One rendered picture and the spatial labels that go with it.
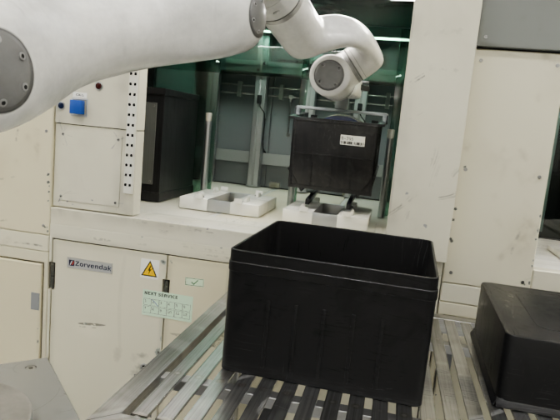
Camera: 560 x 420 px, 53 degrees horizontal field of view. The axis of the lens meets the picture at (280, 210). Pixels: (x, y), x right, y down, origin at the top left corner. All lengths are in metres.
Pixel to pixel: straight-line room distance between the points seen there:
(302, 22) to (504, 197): 0.51
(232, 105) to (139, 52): 1.43
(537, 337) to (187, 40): 0.59
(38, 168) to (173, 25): 0.73
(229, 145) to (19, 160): 0.93
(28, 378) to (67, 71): 0.39
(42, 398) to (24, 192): 0.76
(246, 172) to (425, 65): 1.16
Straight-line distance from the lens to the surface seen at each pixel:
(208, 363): 0.83
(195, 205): 1.45
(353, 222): 1.36
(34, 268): 1.45
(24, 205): 1.44
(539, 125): 1.18
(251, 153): 2.06
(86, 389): 1.48
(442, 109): 1.10
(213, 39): 0.77
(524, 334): 0.82
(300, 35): 1.06
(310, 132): 1.40
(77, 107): 1.33
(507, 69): 1.17
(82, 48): 0.65
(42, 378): 0.80
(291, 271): 0.74
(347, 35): 1.13
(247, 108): 2.12
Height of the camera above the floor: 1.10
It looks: 8 degrees down
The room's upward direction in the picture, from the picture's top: 5 degrees clockwise
